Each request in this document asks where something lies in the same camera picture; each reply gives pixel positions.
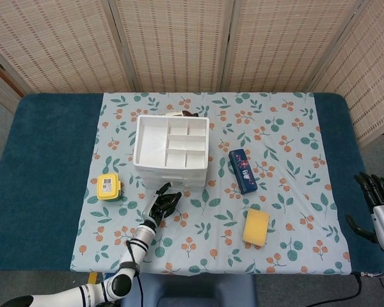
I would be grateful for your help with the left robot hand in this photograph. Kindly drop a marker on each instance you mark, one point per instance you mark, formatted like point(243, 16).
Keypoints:
point(163, 204)

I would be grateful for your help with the blue padded robot base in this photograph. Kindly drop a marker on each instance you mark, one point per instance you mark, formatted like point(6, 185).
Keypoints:
point(185, 291)

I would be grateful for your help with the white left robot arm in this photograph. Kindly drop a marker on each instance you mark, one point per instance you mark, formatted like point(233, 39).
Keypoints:
point(140, 241)

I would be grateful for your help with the yellow small box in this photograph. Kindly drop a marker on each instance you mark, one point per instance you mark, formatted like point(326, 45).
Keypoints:
point(107, 187)

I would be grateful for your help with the white drawer organizer box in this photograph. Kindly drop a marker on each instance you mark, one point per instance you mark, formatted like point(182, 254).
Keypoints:
point(150, 144)

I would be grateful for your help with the dark blue patterned case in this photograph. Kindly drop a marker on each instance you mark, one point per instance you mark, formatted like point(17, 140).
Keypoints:
point(243, 171)

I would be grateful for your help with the brown bottle white label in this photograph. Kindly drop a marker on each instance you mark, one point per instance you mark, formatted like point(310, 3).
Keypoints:
point(185, 113)

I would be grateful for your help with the yellow sponge green backing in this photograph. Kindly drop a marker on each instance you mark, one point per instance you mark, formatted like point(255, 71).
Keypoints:
point(256, 227)

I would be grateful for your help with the floral fruit print tablecloth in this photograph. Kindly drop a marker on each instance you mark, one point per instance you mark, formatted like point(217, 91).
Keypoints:
point(275, 192)

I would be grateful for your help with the teal velvet table cover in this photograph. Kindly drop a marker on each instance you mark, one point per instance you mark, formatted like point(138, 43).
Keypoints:
point(44, 176)

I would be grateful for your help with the woven bamboo folding screen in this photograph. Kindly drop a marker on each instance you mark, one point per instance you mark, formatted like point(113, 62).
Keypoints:
point(179, 41)

